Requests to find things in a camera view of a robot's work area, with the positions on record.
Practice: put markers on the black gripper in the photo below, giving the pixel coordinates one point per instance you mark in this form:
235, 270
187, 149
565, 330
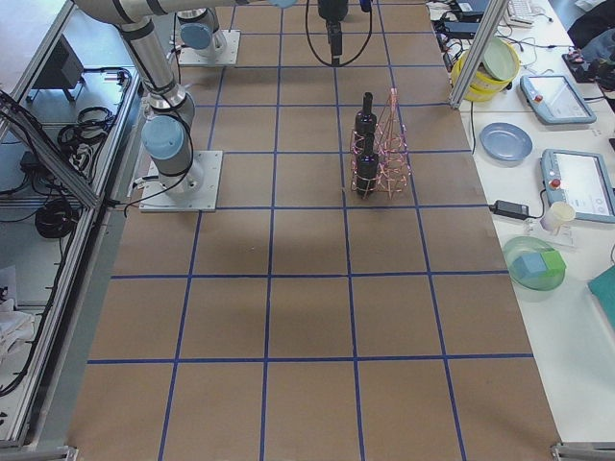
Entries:
331, 10

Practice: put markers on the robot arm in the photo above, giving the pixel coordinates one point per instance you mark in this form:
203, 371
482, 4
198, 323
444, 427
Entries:
200, 31
166, 133

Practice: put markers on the dark wine bottle in basket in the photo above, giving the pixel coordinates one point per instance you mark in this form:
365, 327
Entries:
367, 164

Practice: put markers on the yellow rimmed wooden basket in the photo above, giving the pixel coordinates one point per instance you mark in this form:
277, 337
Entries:
483, 87

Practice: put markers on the green plate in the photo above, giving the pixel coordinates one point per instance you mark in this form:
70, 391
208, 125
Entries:
498, 61

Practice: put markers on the blue plate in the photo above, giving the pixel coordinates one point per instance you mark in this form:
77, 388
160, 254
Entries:
506, 142

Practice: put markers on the teach pendant far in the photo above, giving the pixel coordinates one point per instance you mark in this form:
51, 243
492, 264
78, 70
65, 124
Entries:
556, 100

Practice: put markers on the teach pendant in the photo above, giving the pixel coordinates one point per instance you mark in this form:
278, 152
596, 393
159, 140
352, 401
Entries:
556, 100
580, 180

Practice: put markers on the black power adapter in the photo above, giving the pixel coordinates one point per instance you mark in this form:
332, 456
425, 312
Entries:
510, 210

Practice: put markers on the teach pendant near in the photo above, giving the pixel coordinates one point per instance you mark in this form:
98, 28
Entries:
580, 180

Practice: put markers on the white paper cup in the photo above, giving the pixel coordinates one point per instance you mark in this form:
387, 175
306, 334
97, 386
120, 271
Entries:
558, 214

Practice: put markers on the green bowl with blocks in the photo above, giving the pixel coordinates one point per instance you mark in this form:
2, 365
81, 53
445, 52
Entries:
534, 263

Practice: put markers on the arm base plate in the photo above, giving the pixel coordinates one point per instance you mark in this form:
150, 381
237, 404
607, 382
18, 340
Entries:
188, 57
198, 191

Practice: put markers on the copper wire wine basket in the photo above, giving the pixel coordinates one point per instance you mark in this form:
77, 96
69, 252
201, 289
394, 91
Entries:
390, 143

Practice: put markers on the aluminium frame post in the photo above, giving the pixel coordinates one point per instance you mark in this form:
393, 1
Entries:
486, 30

